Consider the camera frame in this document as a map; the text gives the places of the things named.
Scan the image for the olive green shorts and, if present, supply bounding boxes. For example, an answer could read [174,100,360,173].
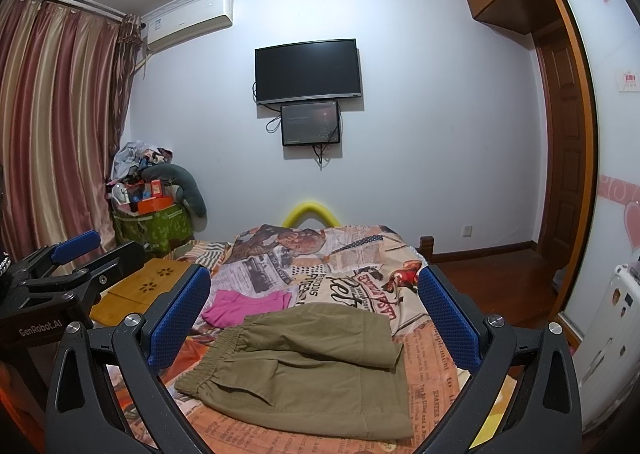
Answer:
[175,302,413,441]

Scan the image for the green storage basket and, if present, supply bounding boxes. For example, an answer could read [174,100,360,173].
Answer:
[113,205,193,258]

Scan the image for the white mini fridge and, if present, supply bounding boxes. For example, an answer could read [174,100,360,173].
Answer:
[573,262,640,432]

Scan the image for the orange box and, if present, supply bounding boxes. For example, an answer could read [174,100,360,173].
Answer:
[137,195,174,216]

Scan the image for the pile of clothes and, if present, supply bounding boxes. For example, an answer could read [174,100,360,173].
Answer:
[107,140,174,197]

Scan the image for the grey plush toy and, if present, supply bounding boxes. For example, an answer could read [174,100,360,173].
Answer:
[139,162,207,218]

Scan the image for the pink folded garment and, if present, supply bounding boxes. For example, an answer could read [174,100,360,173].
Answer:
[201,290,292,328]

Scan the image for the striped red beige curtain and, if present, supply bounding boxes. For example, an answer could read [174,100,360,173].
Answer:
[1,0,142,259]

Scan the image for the newspaper print bed blanket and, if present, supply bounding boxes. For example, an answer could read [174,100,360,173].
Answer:
[106,222,519,454]

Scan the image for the yellow foam bed guard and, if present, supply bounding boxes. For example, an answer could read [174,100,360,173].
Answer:
[282,202,341,228]

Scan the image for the white air conditioner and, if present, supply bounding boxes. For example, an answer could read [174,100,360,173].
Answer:
[146,0,233,53]

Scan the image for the wooden wardrobe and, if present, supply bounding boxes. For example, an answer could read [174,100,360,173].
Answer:
[466,0,597,315]

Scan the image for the wooden bed post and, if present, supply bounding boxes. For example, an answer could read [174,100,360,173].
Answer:
[418,236,435,261]

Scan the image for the small black wall monitor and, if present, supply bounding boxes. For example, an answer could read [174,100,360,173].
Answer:
[281,101,341,146]

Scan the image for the wall mounted black television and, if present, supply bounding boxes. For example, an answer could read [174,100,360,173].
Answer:
[254,39,362,104]

